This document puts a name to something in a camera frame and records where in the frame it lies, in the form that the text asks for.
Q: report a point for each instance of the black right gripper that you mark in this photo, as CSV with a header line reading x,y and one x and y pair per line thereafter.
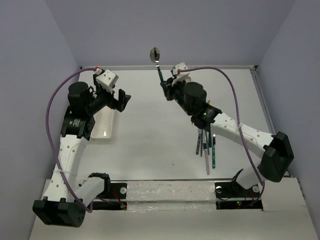
x,y
170,89

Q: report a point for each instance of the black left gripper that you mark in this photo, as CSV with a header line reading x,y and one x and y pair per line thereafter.
x,y
123,98

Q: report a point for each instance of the silver spoon teal handle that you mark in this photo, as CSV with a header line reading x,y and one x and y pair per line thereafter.
x,y
155,58

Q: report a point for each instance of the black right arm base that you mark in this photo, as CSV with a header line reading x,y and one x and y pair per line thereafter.
x,y
231,196

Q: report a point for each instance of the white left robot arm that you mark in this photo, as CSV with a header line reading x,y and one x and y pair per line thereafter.
x,y
62,204

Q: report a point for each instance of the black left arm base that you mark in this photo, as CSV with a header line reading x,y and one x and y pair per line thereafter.
x,y
110,195

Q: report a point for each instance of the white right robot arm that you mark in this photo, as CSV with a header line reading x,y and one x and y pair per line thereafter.
x,y
273,150

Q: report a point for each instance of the white right container tray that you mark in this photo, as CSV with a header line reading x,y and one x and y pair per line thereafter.
x,y
103,126

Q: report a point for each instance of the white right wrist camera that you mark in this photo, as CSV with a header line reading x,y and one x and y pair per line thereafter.
x,y
177,70

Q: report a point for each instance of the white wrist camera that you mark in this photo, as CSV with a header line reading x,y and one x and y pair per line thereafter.
x,y
107,80
177,70

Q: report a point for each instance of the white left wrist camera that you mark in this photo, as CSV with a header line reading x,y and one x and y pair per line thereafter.
x,y
107,80

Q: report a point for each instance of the knife with pink handle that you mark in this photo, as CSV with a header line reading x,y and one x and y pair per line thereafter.
x,y
206,154

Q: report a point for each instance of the knife with teal handle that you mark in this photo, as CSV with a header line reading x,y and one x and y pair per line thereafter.
x,y
213,151

